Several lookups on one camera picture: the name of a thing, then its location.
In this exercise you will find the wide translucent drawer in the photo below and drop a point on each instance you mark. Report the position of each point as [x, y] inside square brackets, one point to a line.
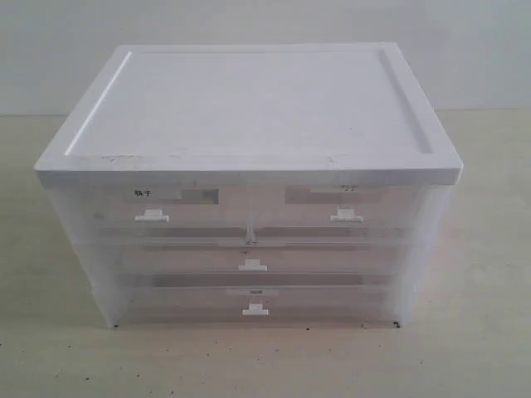
[173, 266]
[369, 304]

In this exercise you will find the top right small drawer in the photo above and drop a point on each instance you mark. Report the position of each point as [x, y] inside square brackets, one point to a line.
[275, 208]

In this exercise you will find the small drawer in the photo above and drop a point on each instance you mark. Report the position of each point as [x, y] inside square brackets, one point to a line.
[174, 212]
[275, 208]

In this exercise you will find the white translucent drawer cabinet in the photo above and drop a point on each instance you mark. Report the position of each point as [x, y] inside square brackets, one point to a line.
[250, 116]

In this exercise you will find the top left small drawer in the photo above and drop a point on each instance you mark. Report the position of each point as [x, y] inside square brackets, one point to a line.
[174, 212]

